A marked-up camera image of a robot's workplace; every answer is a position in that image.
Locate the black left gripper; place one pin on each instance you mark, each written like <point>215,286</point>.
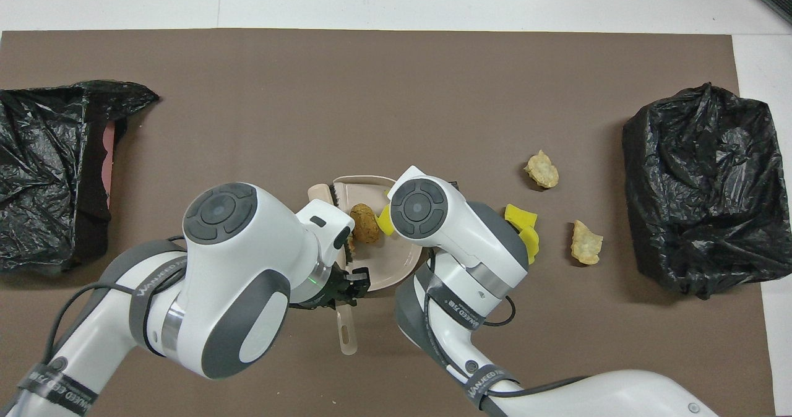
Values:
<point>334,290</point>

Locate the beige plastic dustpan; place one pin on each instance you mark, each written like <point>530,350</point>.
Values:
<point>396,262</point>

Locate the brown toy bread roll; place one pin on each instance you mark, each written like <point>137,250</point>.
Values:
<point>365,224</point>

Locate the beige brush black bristles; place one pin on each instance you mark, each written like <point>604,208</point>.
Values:
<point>348,336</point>

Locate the large wavy yellow sponge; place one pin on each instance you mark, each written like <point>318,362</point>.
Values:
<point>385,222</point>

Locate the pale foam piece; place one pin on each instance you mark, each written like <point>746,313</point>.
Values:
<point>586,244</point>
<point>542,171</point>

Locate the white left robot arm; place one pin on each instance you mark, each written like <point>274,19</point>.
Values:
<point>247,268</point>

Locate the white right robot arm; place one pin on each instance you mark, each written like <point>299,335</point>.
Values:
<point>458,231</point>

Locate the pink bin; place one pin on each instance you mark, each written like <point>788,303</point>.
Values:
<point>108,157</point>

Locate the black trash bag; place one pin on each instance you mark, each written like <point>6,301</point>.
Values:
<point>43,157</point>
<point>711,188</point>

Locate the brown table mat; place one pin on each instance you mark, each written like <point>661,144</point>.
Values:
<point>309,95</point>

